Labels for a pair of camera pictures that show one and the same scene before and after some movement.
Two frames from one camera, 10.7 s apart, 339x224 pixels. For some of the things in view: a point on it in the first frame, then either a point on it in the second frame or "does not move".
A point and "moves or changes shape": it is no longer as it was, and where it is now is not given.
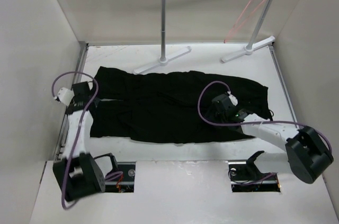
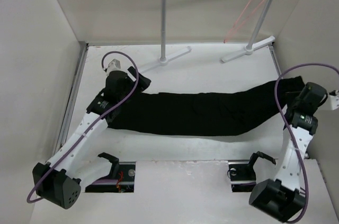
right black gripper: [211, 112] to [318, 105]
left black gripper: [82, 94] to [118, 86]
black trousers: [173, 107] moves or changes shape
